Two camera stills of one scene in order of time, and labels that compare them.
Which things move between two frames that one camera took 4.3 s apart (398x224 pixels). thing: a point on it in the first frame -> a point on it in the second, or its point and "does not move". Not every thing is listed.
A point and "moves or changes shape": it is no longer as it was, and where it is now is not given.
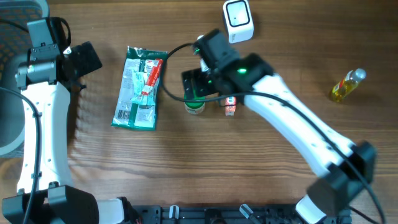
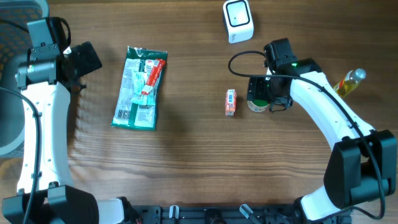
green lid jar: [193, 107] moves or changes shape
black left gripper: [91, 60] does not move
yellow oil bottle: [347, 85] does not move
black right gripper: [202, 85] -> [258, 92]
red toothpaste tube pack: [152, 67] does not move
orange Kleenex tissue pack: [230, 110] does not move
